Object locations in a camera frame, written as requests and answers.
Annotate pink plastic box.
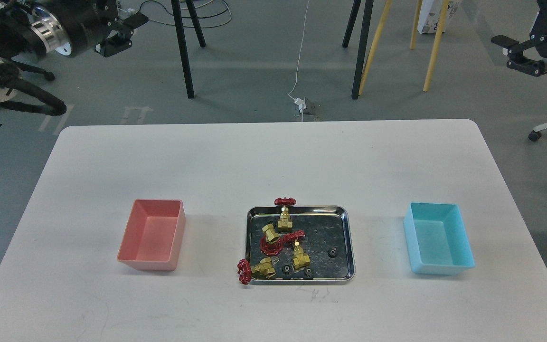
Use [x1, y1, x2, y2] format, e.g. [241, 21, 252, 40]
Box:
[117, 199, 185, 271]

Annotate black table leg left rear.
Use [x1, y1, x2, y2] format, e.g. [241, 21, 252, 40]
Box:
[185, 0, 206, 48]

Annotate brass valve red handle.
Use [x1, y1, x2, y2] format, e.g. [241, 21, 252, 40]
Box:
[274, 197, 297, 232]
[237, 257, 276, 285]
[260, 222, 283, 257]
[282, 230, 311, 271]

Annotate wooden leg rear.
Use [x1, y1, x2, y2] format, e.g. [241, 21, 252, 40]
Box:
[409, 0, 423, 50]

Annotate black office chair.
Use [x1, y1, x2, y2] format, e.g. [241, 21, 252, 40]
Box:
[0, 57, 67, 116]

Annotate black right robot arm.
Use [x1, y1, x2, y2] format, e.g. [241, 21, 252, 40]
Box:
[490, 0, 547, 76]

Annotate blue plastic box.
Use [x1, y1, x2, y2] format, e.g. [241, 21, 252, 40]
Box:
[404, 203, 475, 276]

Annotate wooden leg front right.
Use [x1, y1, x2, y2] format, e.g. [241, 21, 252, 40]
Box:
[423, 0, 449, 92]

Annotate black floor cables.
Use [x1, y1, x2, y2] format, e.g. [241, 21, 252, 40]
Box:
[118, 0, 232, 29]

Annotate metal tray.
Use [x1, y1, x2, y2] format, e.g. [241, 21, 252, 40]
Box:
[245, 206, 355, 285]

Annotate wooden leg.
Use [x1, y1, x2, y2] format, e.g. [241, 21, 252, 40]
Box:
[358, 0, 392, 95]
[409, 0, 423, 50]
[423, 0, 449, 92]

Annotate white cable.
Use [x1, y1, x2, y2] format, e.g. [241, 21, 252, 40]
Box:
[288, 0, 311, 107]

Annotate black table leg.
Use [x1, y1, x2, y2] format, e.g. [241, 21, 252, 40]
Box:
[351, 0, 374, 100]
[170, 0, 195, 99]
[341, 0, 362, 48]
[185, 0, 206, 48]

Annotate brass valve red handle top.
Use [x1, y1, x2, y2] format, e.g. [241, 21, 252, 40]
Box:
[274, 197, 297, 232]

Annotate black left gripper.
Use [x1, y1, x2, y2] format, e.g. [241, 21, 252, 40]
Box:
[41, 0, 149, 57]

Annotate floor power socket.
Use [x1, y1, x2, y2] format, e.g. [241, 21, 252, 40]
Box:
[293, 97, 320, 123]

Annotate wooden leg front left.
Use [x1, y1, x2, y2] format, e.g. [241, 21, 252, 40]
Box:
[358, 0, 392, 95]

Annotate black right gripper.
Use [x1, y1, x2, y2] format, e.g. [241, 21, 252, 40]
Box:
[491, 0, 547, 76]

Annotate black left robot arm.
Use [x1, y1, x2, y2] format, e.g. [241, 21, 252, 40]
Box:
[0, 0, 148, 116]

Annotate small black gear right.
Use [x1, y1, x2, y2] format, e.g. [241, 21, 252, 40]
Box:
[327, 247, 338, 258]

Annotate white cardboard box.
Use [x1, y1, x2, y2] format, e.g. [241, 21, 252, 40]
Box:
[417, 0, 462, 33]

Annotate black table leg right rear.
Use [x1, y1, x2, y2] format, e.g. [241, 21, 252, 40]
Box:
[341, 0, 362, 48]

